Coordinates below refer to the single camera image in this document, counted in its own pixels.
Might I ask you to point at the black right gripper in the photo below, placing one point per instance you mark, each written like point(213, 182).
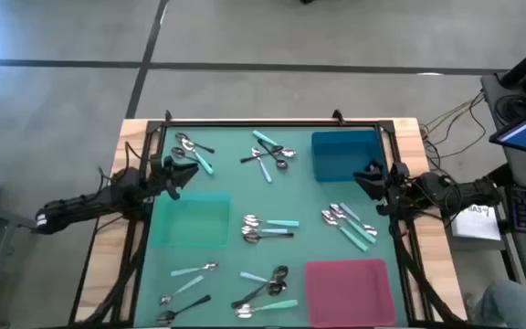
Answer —
point(397, 187)

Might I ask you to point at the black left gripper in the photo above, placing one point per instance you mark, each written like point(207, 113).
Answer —
point(157, 176)

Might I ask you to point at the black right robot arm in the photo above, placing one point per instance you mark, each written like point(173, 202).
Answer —
point(473, 192)

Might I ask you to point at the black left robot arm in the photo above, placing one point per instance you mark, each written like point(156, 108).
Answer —
point(85, 205)

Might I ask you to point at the blue plastic bin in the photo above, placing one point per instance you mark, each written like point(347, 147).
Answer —
point(340, 155)

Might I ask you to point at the mint translucent plastic bin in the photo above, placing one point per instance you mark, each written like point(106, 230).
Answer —
point(192, 219)

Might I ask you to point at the green table mat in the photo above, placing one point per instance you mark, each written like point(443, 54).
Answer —
point(290, 196)

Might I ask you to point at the white paper sheet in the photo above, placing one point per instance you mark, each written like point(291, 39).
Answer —
point(475, 226)

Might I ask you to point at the pink plastic bin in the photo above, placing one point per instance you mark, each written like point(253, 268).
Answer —
point(350, 292)

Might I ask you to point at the person's leg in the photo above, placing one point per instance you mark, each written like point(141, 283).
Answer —
point(518, 306)

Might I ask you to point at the black frame clamp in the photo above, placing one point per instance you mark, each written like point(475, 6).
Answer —
point(168, 116)
point(338, 117)

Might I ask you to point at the black aluminium table frame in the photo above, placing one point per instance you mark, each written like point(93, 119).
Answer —
point(267, 122)

